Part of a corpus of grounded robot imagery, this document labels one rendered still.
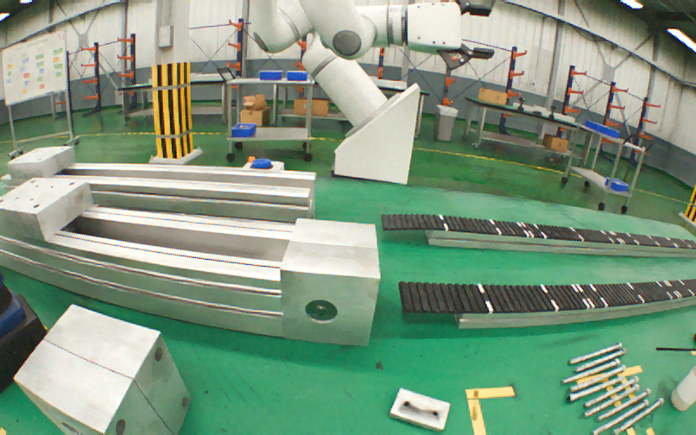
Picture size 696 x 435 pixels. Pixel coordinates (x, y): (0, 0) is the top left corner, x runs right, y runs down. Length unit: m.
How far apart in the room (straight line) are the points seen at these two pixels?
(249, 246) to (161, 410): 0.21
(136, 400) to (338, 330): 0.20
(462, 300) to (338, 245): 0.16
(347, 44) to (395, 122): 0.27
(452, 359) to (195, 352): 0.27
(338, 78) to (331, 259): 0.61
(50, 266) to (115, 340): 0.27
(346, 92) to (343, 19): 0.34
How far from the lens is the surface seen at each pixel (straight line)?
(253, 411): 0.30
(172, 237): 0.41
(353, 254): 0.31
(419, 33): 0.60
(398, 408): 0.30
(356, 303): 0.30
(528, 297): 0.43
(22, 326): 0.41
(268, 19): 0.86
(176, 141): 3.67
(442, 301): 0.37
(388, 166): 0.77
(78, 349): 0.27
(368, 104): 0.83
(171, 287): 0.35
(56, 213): 0.48
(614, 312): 0.55
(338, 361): 0.33
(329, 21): 0.53
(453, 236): 0.54
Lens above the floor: 1.05
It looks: 27 degrees down
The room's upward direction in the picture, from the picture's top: 5 degrees clockwise
